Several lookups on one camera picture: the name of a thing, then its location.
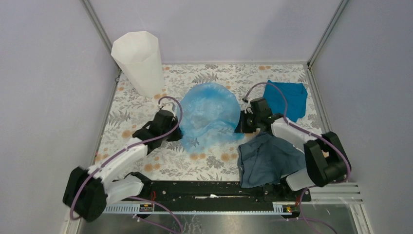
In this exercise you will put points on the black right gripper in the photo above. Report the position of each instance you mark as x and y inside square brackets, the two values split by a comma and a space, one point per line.
[241, 127]

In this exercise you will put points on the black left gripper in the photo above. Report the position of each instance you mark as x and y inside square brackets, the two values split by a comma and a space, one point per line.
[178, 135]

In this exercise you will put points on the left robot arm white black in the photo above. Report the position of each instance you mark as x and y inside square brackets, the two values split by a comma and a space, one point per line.
[89, 191]

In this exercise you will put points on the white paper trash bin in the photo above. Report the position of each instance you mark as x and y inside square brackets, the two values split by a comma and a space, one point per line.
[138, 56]

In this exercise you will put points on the grey-blue crumpled cloth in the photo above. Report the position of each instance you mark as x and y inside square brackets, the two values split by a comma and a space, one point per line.
[265, 159]

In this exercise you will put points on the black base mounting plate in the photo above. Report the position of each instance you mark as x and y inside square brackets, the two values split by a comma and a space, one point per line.
[213, 196]

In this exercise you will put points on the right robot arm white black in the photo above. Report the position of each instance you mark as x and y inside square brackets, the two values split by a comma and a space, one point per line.
[325, 159]

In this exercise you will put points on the blue plastic trash bag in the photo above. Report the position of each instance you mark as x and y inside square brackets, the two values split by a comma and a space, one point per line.
[210, 115]

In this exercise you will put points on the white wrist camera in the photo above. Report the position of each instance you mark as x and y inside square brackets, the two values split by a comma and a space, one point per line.
[169, 106]
[246, 103]

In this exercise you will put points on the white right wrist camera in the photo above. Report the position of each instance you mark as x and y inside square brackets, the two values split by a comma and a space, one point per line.
[246, 103]

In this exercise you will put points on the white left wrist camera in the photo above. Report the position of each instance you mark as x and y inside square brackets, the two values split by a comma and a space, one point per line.
[169, 106]

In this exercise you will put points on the teal folded cloth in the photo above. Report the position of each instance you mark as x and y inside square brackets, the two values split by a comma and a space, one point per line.
[295, 95]

